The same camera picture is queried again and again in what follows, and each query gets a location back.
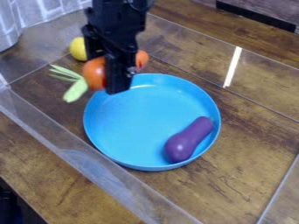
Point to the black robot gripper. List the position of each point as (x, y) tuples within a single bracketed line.
[(115, 22)]

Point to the orange toy carrot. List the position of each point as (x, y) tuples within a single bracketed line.
[(91, 79)]

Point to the blue round tray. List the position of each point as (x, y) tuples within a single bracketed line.
[(129, 124)]

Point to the yellow toy lemon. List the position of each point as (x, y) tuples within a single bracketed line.
[(77, 49)]

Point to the white grey checked curtain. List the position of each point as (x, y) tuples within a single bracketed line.
[(20, 14)]

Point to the purple toy eggplant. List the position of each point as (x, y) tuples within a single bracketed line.
[(181, 143)]

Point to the clear acrylic barrier wall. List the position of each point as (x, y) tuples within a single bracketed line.
[(241, 183)]

